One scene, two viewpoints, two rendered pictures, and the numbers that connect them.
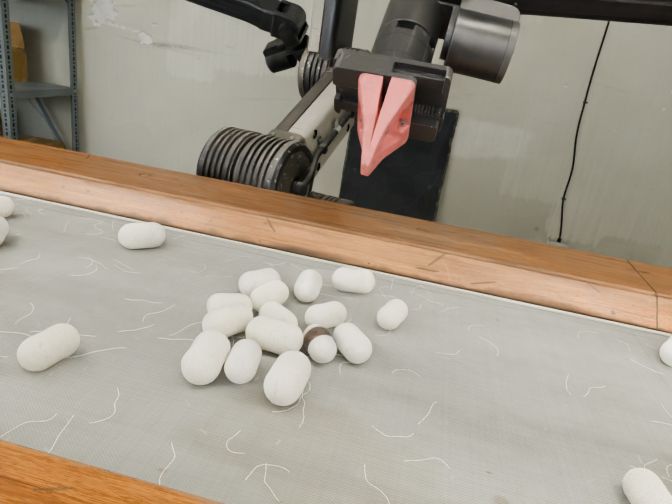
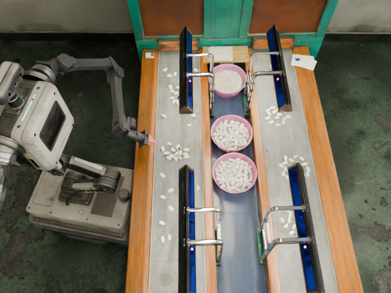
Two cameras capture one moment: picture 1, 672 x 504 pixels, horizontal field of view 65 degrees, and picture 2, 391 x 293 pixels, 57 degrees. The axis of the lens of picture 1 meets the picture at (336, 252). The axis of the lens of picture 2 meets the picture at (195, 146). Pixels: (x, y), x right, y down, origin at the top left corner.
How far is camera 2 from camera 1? 215 cm
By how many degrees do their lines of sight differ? 76
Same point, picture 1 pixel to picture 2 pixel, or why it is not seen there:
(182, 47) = not seen: outside the picture
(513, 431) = (183, 133)
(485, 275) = (152, 134)
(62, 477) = (204, 156)
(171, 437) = (195, 156)
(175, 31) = not seen: outside the picture
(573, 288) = (152, 123)
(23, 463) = (204, 158)
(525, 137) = not seen: outside the picture
